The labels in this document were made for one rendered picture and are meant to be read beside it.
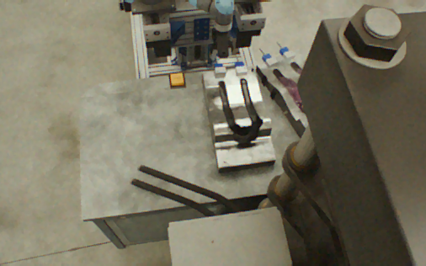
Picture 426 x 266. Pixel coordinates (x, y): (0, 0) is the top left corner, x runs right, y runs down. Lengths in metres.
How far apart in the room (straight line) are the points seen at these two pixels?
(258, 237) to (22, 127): 2.32
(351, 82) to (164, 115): 1.41
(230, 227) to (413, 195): 0.58
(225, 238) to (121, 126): 1.05
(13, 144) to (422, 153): 2.75
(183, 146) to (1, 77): 1.92
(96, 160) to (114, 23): 1.78
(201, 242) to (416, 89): 0.64
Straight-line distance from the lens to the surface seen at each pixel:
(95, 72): 3.16
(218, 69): 1.94
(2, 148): 3.06
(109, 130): 1.95
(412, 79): 0.68
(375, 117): 0.61
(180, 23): 2.16
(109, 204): 1.80
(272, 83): 2.00
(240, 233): 1.05
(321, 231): 1.29
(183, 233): 1.04
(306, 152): 0.99
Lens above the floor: 2.49
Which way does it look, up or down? 62 degrees down
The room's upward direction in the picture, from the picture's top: 5 degrees clockwise
